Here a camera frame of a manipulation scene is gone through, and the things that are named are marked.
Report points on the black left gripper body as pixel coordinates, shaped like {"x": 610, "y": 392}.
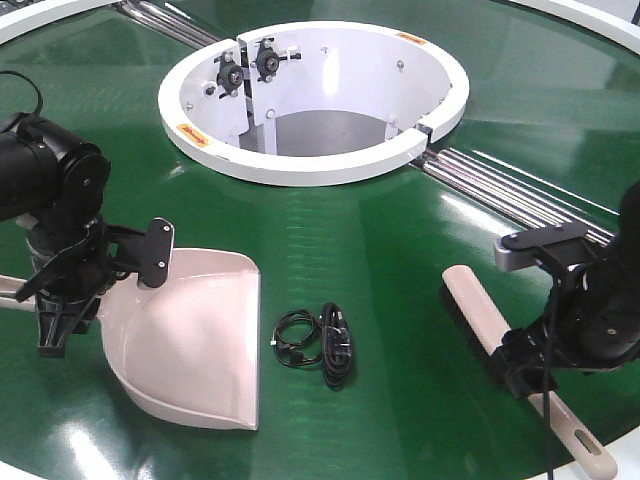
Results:
{"x": 75, "y": 261}

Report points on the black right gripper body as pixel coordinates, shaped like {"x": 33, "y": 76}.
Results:
{"x": 522, "y": 365}

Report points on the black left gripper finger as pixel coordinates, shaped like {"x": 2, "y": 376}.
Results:
{"x": 59, "y": 318}

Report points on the pink hand brush black bristles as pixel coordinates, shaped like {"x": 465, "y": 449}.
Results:
{"x": 475, "y": 313}

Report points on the pink plastic dustpan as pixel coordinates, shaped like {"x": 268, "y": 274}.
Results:
{"x": 188, "y": 351}

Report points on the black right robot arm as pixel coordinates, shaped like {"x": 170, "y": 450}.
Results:
{"x": 591, "y": 319}

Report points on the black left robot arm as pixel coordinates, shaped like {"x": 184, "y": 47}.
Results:
{"x": 53, "y": 182}

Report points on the right steel roller set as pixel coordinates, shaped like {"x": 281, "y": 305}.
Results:
{"x": 510, "y": 191}

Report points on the steel roller set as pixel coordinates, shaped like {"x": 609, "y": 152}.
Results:
{"x": 510, "y": 191}
{"x": 168, "y": 21}

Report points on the orange warning label left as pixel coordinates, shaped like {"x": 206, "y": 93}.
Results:
{"x": 197, "y": 137}

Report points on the orange warning label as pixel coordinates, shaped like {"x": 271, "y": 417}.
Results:
{"x": 412, "y": 38}
{"x": 197, "y": 137}

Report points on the white outer rim left segment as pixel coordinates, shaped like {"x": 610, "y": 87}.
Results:
{"x": 33, "y": 16}

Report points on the white rim segment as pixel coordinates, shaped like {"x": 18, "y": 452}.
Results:
{"x": 33, "y": 16}
{"x": 616, "y": 20}

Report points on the left steel roller set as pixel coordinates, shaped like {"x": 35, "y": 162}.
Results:
{"x": 168, "y": 21}

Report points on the white outer rim right segment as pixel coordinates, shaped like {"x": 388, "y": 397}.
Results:
{"x": 616, "y": 20}

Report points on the orange warning label right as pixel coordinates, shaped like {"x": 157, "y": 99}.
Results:
{"x": 412, "y": 38}

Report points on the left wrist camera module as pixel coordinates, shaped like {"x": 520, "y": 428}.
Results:
{"x": 155, "y": 254}

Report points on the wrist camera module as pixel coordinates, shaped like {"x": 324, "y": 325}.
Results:
{"x": 566, "y": 242}
{"x": 155, "y": 254}

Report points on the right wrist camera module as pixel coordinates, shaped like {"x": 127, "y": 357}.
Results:
{"x": 566, "y": 242}

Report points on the left black bearing mount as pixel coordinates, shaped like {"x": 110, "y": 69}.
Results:
{"x": 230, "y": 75}

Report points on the black bearing mount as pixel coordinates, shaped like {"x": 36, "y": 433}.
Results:
{"x": 267, "y": 61}
{"x": 230, "y": 75}

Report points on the white central ring housing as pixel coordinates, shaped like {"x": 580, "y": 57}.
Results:
{"x": 360, "y": 103}

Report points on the right black bearing mount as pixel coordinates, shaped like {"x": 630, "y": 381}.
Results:
{"x": 267, "y": 61}

